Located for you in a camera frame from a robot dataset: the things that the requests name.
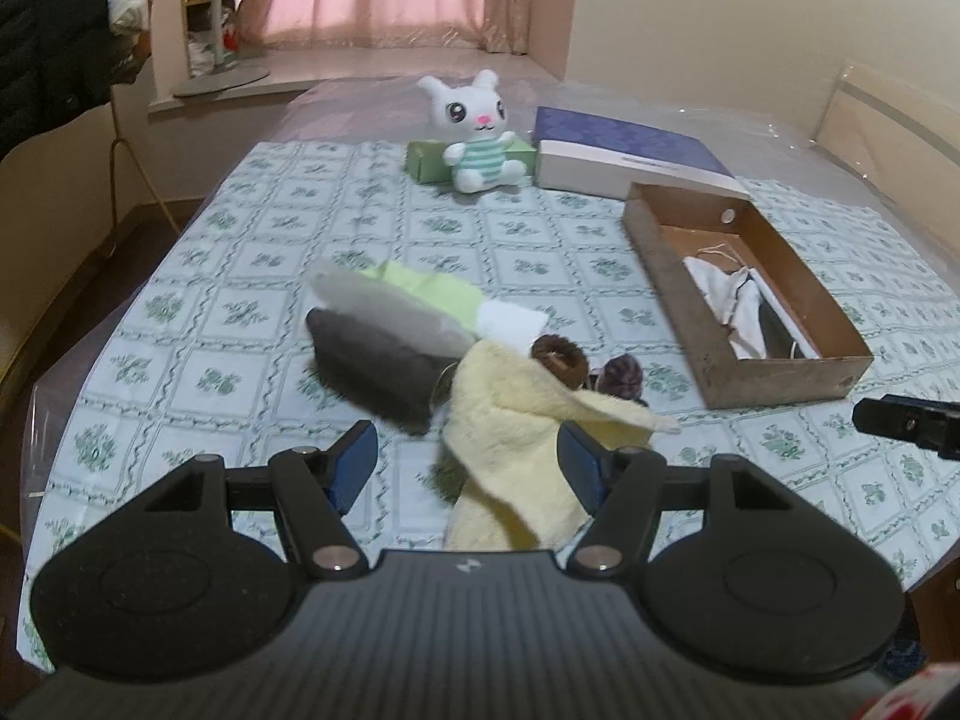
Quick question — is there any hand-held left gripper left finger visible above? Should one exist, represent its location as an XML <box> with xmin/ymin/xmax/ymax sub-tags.
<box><xmin>142</xmin><ymin>422</ymin><xmax>378</xmax><ymax>580</ymax></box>

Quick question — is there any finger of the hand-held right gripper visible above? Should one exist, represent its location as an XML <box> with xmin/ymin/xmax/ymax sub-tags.
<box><xmin>853</xmin><ymin>392</ymin><xmax>960</xmax><ymax>464</ymax></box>

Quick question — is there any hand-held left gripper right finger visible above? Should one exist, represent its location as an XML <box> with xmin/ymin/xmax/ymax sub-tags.
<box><xmin>559</xmin><ymin>422</ymin><xmax>796</xmax><ymax>578</ymax></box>

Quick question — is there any pale yellow fleece cloth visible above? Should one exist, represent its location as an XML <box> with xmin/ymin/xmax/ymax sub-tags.
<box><xmin>442</xmin><ymin>337</ymin><xmax>683</xmax><ymax>552</ymax></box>

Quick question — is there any brown hair scrunchie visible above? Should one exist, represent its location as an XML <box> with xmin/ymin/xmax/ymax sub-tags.
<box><xmin>529</xmin><ymin>335</ymin><xmax>590</xmax><ymax>391</ymax></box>

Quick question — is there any dark grey drawstring pouch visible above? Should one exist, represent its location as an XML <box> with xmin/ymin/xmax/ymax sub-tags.
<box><xmin>305</xmin><ymin>306</ymin><xmax>458</xmax><ymax>436</ymax></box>

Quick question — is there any light green cloth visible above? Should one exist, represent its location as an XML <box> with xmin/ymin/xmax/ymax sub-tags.
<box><xmin>360</xmin><ymin>261</ymin><xmax>488</xmax><ymax>331</ymax></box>

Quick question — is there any brown cardboard box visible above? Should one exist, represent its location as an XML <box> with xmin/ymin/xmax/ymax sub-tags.
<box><xmin>622</xmin><ymin>181</ymin><xmax>875</xmax><ymax>410</ymax></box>

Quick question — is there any purple hair scrunchie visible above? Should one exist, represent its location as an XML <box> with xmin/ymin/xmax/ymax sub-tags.
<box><xmin>589</xmin><ymin>355</ymin><xmax>646</xmax><ymax>406</ymax></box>

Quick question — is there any small white cloth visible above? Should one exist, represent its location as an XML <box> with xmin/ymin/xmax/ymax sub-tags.
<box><xmin>476</xmin><ymin>298</ymin><xmax>552</xmax><ymax>350</ymax></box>

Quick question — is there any light grey cloth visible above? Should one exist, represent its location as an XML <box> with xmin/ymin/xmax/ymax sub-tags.
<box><xmin>311</xmin><ymin>262</ymin><xmax>477</xmax><ymax>361</ymax></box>

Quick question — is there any dark cloth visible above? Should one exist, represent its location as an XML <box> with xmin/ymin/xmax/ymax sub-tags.
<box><xmin>757</xmin><ymin>292</ymin><xmax>796</xmax><ymax>359</ymax></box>

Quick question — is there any red and white printed cloth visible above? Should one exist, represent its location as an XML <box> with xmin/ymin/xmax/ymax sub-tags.
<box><xmin>862</xmin><ymin>664</ymin><xmax>960</xmax><ymax>720</ymax></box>

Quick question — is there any green tissue box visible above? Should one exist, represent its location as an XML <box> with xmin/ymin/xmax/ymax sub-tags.
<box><xmin>406</xmin><ymin>136</ymin><xmax>539</xmax><ymax>185</ymax></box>

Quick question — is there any blue and white flat box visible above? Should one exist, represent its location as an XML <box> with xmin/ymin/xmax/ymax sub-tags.
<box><xmin>534</xmin><ymin>106</ymin><xmax>751</xmax><ymax>202</ymax></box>

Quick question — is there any white bunny plush toy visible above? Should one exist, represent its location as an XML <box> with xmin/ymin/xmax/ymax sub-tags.
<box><xmin>417</xmin><ymin>69</ymin><xmax>526</xmax><ymax>196</ymax></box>

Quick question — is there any grey floor stand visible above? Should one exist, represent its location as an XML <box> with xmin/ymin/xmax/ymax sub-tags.
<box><xmin>174</xmin><ymin>0</ymin><xmax>271</xmax><ymax>98</ymax></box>

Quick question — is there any black puffer jacket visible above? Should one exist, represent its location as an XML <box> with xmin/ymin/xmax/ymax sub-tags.
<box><xmin>0</xmin><ymin>0</ymin><xmax>143</xmax><ymax>158</ymax></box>

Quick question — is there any white drawstring cloth bag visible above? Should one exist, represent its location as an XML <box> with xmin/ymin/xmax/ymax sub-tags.
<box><xmin>682</xmin><ymin>244</ymin><xmax>822</xmax><ymax>361</ymax></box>

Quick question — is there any yellowish cable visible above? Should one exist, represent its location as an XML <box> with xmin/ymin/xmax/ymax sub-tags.
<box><xmin>111</xmin><ymin>86</ymin><xmax>185</xmax><ymax>237</ymax></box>

